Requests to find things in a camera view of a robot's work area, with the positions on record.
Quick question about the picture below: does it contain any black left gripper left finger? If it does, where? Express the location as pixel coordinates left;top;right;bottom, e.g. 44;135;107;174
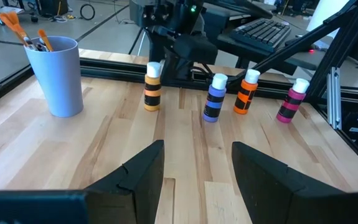
84;139;165;224

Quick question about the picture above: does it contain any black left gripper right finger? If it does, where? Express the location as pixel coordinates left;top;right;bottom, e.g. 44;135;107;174
231;142;358;224

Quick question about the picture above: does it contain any small magenta paint bottle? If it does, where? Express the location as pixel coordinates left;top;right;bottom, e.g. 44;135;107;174
276;78;311;124

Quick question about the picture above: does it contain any small yellow paint bottle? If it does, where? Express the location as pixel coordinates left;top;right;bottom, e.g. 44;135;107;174
143;61;163;112

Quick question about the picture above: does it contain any small orange paint bottle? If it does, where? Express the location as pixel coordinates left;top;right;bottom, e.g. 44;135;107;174
233;68;261;115

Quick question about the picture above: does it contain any small purple paint bottle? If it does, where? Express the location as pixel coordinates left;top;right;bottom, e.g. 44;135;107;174
202;73;229;123

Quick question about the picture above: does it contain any lavender plastic cup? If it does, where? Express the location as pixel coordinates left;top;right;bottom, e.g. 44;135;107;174
24;35;84;118

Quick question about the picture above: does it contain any silver aluminium extrusion bar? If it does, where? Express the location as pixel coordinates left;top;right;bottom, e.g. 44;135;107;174
326;67;343;131

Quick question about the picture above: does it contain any black side desk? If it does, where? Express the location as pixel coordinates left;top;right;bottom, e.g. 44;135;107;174
202;1;332;71

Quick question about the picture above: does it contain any black computer keyboard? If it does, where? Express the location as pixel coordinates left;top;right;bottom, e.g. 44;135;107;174
230;17;292;53

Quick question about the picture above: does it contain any black aluminium table frame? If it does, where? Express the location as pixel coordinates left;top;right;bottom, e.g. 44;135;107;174
0;0;358;177

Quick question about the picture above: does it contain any black coiled floor cable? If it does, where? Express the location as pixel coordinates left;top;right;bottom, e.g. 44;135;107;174
79;3;97;21

